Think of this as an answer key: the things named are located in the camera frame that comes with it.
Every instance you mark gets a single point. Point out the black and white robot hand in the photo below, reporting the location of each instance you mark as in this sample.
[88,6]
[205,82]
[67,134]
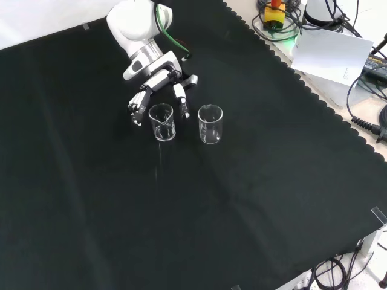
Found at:
[157,80]

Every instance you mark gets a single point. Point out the clear glass beaker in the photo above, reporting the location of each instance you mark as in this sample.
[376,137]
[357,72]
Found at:
[163,133]
[210,133]

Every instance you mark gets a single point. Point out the clear cloth clip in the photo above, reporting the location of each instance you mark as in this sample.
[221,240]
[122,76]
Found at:
[86,26]
[378,215]

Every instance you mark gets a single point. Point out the black bench cloth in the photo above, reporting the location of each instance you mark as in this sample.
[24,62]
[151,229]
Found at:
[121,196]

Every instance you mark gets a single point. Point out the yellow stop button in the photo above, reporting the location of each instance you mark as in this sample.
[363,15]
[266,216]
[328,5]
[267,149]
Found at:
[273,16]

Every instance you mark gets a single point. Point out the pale board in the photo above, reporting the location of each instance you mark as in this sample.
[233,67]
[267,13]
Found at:
[329,54]

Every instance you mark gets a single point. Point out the black power adapter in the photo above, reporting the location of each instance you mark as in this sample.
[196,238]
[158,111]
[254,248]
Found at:
[376,63]

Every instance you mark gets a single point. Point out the white bench bracket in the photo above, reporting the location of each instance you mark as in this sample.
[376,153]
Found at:
[370,241]

